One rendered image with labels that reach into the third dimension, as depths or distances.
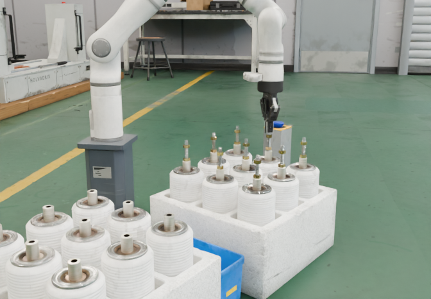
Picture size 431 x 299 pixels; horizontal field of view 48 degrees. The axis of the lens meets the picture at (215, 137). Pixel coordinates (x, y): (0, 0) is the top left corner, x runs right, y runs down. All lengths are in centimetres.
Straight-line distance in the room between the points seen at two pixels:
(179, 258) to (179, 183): 38
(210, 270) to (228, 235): 22
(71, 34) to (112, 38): 343
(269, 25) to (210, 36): 507
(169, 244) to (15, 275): 28
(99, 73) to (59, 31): 337
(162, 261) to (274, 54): 68
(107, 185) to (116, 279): 66
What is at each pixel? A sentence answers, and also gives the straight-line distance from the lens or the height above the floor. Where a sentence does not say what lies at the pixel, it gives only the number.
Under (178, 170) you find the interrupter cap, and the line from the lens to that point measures 136.
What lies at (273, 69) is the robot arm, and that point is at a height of 53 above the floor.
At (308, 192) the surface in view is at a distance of 139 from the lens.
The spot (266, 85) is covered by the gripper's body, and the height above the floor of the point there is 48.
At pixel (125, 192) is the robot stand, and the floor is 14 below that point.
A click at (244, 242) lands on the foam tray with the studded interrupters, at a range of 120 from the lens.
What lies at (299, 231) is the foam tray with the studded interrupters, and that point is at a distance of 131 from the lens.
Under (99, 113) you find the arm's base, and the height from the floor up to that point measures 39.
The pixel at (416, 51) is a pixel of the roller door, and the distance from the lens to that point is 642.
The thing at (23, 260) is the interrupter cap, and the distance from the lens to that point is 95.
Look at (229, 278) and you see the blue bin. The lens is 115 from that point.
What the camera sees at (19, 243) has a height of 25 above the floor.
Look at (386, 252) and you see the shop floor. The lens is 154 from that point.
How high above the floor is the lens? 67
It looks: 14 degrees down
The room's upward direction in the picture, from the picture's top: straight up
